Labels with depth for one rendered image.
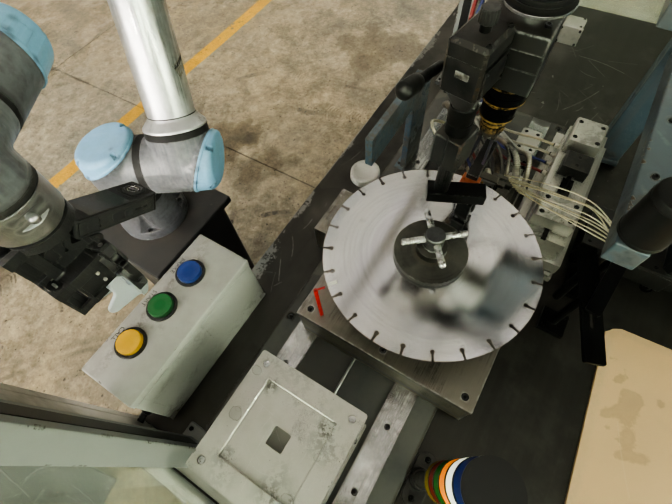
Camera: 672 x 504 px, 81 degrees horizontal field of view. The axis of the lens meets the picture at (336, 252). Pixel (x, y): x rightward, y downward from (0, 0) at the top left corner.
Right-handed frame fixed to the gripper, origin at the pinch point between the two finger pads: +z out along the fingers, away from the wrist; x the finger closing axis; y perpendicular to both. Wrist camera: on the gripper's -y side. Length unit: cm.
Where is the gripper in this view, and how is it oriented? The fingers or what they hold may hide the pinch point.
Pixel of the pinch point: (142, 284)
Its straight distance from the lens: 64.7
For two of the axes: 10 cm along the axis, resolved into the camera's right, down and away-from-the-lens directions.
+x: 8.5, 4.3, -3.0
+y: -5.2, 7.6, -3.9
